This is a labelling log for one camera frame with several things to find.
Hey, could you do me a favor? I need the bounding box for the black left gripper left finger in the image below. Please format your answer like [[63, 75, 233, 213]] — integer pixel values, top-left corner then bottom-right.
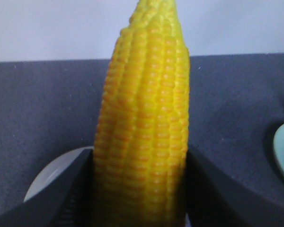
[[0, 148, 92, 227]]

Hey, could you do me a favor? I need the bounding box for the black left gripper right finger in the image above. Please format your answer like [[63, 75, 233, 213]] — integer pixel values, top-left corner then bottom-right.
[[186, 144, 284, 227]]

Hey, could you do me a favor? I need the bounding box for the yellow corn cob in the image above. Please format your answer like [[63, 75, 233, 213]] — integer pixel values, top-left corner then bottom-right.
[[89, 0, 190, 227]]

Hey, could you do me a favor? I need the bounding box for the white round plate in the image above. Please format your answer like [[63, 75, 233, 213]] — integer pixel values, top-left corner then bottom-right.
[[23, 146, 94, 202]]

